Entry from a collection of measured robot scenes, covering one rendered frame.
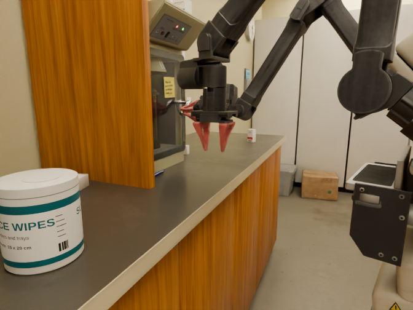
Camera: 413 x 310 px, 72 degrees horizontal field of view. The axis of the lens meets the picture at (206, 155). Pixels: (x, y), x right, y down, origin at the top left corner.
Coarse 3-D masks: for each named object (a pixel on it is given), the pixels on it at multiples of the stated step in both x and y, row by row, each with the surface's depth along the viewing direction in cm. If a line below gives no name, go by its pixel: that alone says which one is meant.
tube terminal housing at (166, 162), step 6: (150, 0) 97; (150, 42) 99; (156, 48) 102; (162, 48) 106; (168, 48) 110; (180, 54) 118; (168, 156) 116; (174, 156) 121; (180, 156) 126; (156, 162) 108; (162, 162) 112; (168, 162) 117; (174, 162) 121; (156, 168) 109; (162, 168) 113
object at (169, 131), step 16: (160, 64) 103; (176, 64) 114; (160, 80) 104; (176, 80) 115; (160, 96) 105; (176, 96) 116; (160, 112) 106; (176, 112) 117; (160, 128) 107; (176, 128) 118; (160, 144) 108; (176, 144) 119
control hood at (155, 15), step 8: (152, 0) 86; (160, 0) 85; (152, 8) 87; (160, 8) 86; (168, 8) 88; (176, 8) 91; (152, 16) 87; (160, 16) 89; (176, 16) 94; (184, 16) 98; (192, 16) 101; (152, 24) 89; (192, 24) 105; (200, 24) 109; (192, 32) 110; (152, 40) 96; (160, 40) 99; (184, 40) 110; (192, 40) 115; (176, 48) 112; (184, 48) 115
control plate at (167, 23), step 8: (168, 16) 91; (160, 24) 92; (168, 24) 95; (176, 24) 98; (184, 24) 101; (152, 32) 92; (160, 32) 95; (176, 32) 102; (184, 32) 105; (168, 40) 102; (176, 40) 106
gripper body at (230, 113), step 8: (216, 88) 66; (224, 88) 67; (208, 96) 67; (216, 96) 66; (224, 96) 67; (208, 104) 67; (216, 104) 67; (224, 104) 68; (192, 112) 69; (200, 112) 68; (208, 112) 67; (216, 112) 66; (224, 112) 65; (232, 112) 67
